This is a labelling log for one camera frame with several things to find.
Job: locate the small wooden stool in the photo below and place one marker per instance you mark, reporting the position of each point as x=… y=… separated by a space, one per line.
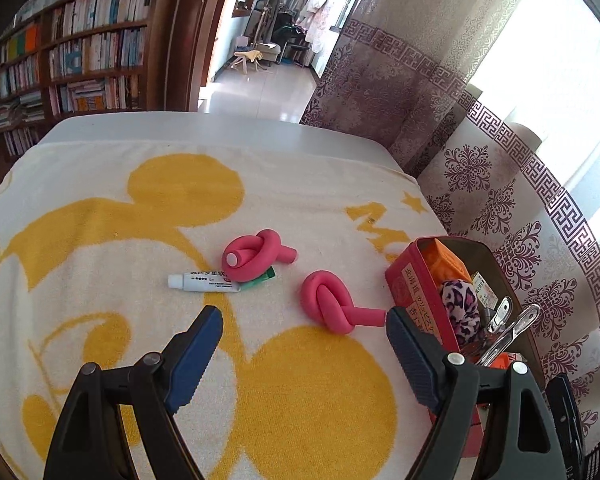
x=247 y=57

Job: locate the white ointment tube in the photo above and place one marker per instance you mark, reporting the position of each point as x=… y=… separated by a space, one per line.
x=200 y=281

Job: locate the white and yellow medicine box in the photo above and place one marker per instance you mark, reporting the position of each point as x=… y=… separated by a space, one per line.
x=482 y=287

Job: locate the red metal tin container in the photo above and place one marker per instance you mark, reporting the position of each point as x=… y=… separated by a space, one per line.
x=415 y=290

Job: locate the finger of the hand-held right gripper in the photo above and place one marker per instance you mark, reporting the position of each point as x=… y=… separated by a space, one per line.
x=567 y=425

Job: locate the orange embossed block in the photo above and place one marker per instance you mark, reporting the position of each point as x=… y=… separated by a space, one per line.
x=445 y=265
x=502 y=360

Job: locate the white and yellow printed towel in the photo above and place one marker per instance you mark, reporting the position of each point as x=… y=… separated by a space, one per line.
x=105 y=260

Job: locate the large silver metal clip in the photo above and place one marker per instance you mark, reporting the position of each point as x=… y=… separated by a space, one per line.
x=520 y=322

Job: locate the knotted pink foam curler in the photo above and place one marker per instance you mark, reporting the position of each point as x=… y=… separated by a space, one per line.
x=250 y=255
x=325 y=305

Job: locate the patterned white and purple curtain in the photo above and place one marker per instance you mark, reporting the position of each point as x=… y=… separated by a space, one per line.
x=405 y=85

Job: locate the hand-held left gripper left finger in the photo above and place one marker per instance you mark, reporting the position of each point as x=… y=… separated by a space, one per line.
x=195 y=360

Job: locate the wooden door frame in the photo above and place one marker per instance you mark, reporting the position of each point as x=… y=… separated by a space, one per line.
x=190 y=35

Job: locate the wooden bookshelf with books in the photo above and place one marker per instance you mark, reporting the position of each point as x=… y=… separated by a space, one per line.
x=90 y=50

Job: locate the small green packet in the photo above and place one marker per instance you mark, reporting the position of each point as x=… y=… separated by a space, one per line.
x=260 y=280

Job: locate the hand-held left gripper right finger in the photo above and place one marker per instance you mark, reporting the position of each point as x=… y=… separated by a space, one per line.
x=415 y=360

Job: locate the hanging white clothes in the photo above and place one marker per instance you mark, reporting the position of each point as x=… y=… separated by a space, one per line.
x=330 y=0

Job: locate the leopard print fabric pouch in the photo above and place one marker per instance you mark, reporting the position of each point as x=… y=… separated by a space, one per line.
x=460 y=310

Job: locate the coat rack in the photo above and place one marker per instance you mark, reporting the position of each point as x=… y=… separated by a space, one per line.
x=275 y=0

